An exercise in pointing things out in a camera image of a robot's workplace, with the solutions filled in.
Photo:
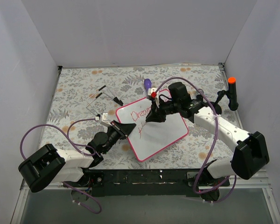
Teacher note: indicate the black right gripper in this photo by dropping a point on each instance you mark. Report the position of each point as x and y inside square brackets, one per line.
[159, 111]

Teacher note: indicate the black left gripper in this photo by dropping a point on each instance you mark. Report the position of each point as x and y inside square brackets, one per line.
[119, 129]

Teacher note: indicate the pink framed whiteboard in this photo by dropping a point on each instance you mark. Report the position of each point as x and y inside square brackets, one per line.
[153, 137]

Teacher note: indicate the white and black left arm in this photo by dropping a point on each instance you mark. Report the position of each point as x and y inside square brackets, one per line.
[49, 164]

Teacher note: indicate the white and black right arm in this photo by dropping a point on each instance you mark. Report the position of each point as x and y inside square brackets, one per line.
[249, 150]

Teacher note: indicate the black microphone with grey head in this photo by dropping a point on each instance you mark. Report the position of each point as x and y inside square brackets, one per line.
[199, 96]

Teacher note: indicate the floral patterned table mat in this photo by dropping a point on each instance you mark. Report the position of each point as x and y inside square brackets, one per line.
[70, 122]

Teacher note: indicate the black stick with orange tip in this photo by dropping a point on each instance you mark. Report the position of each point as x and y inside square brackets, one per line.
[231, 94]

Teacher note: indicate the white wire whiteboard stand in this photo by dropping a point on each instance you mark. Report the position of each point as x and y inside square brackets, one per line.
[98, 102]

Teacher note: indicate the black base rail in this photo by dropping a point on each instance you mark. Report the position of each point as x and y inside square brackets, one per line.
[137, 182]

